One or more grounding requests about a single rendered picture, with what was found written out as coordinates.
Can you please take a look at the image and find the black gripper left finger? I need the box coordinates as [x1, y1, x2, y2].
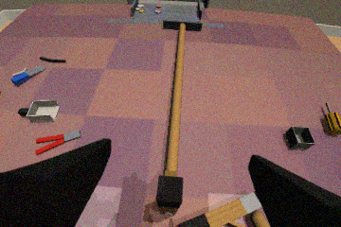
[0, 139, 112, 227]

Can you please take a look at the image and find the small dark grey open box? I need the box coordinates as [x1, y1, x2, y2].
[285, 126, 315, 149]

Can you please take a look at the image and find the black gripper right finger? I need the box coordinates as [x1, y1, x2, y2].
[248, 155, 341, 227]

